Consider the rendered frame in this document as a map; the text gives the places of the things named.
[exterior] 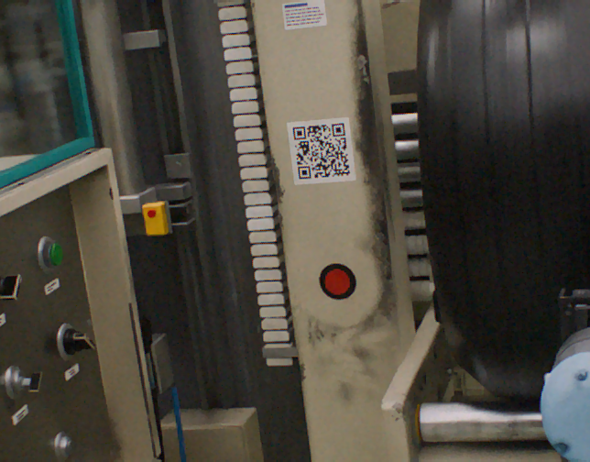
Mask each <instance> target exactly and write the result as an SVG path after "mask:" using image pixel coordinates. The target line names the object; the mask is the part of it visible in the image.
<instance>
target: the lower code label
mask: <svg viewBox="0 0 590 462"><path fill-rule="evenodd" d="M287 127H288V134H289V141H290V155H291V163H292V170H293V178H294V184H305V183H317V182H344V181H355V167H354V158H353V150H352V141H351V133H350V125H349V117H341V118H330V119H318V120H308V121H297V122H287Z"/></svg>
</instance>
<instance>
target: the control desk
mask: <svg viewBox="0 0 590 462"><path fill-rule="evenodd" d="M160 454H161V448H160V442H159V438H158V431H157V425H156V419H155V414H154V407H153V401H152V396H151V390H150V383H149V377H148V366H147V361H146V355H145V348H144V342H143V336H141V331H140V324H139V319H138V313H137V301H136V296H135V290H134V283H133V278H132V271H131V265H130V259H129V254H128V248H127V242H126V231H125V224H124V218H123V213H121V207H120V201H119V194H118V189H117V182H116V177H115V166H114V159H113V153H112V150H111V149H110V148H88V149H86V150H85V151H83V152H80V153H77V154H75V155H73V156H70V157H68V158H67V159H63V160H61V161H59V163H55V164H53V165H51V166H49V167H47V168H45V169H43V170H39V171H37V172H34V173H32V174H29V175H28V176H26V177H24V178H21V179H19V180H17V181H12V183H10V184H8V185H7V186H4V187H2V188H0V462H162V460H157V459H156V457H158V456H159V455H160Z"/></svg>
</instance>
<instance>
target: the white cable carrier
mask: <svg viewBox="0 0 590 462"><path fill-rule="evenodd" d="M245 3H251V0H241V1H232V2H224V3H216V4H217V6H229V7H227V8H223V9H221V10H220V11H218V16H220V20H221V21H225V20H230V22H224V23H223V24H222V25H221V32H222V33H223V34H228V33H232V35H226V36H224V37H223V45H224V47H225V48H231V47H233V49H228V50H226V51H225V53H224V57H225V60H226V61H230V63H229V64H227V66H226V71H227V74H236V75H232V76H231V77H229V78H228V86H229V88H236V87H239V89H234V90H233V91H231V92H230V99H231V100H232V101H236V100H242V101H240V102H234V103H233V105H232V113H233V114H234V115H235V114H243V115H237V116H235V118H234V127H244V128H239V129H238V130H236V131H235V139H236V140H245V139H246V140H245V141H240V142H239V143H238V144H237V152H238V153H239V154H240V153H247V154H245V155H243V156H240V157H239V158H238V162H239V165H240V167H247V168H244V169H243V170H242V171H240V177H242V179H243V180H244V179H249V180H246V181H245V182H244V183H243V191H244V193H248V194H247V195H246V196H245V204H252V205H249V207H248V208H247V209H246V217H248V218H249V217H254V218H251V219H250V220H249V221H248V223H247V226H248V230H249V231H253V232H252V233H251V234H250V236H249V238H250V242H251V243H256V244H254V245H253V246H252V247H251V253H252V256H257V257H255V258H254V259H253V267H254V269H258V270H257V271H256V272H255V279H256V281H260V282H258V283H257V292H258V293H262V294H260V295H259V296H258V297H257V301H258V304H265V306H264V307H263V308H262V309H260V310H259V314H260V317H266V318H265V319H264V320H263V321H262V328H263V330H267V331H266V333H265V334H264V340H265V341H266V342H268V343H267V344H266V346H265V348H284V347H296V341H295V335H294V327H293V320H292V312H291V304H290V291H289V284H288V276H287V270H286V261H285V254H284V247H283V239H282V233H281V225H280V224H279V210H278V200H277V197H276V196H277V193H276V185H275V184H274V183H275V180H274V174H273V168H272V159H271V152H270V148H268V147H270V145H269V137H268V134H267V133H268V123H267V121H264V120H267V117H266V109H261V108H265V101H264V95H261V96H258V95H259V94H263V87H262V82H261V81H262V80H261V72H259V70H256V71H254V69H259V66H258V57H252V56H254V55H257V44H250V43H254V42H256V36H255V30H250V31H249V29H254V22H253V17H252V16H253V15H252V7H251V4H248V5H245ZM247 16H250V17H247ZM233 60H235V61H233ZM262 121H263V122H262ZM265 134H266V135H265ZM254 230H255V231H254ZM267 363H268V365H291V364H292V363H293V361H292V357H267Z"/></svg>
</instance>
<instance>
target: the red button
mask: <svg viewBox="0 0 590 462"><path fill-rule="evenodd" d="M325 286H326V289H327V290H328V291H329V292H330V293H333V294H343V293H345V292H346V291H347V290H348V288H349V286H350V279H349V277H348V275H347V274H346V273H345V272H344V271H342V270H339V269H335V270H332V271H330V272H329V273H328V274H327V276H326V278H325Z"/></svg>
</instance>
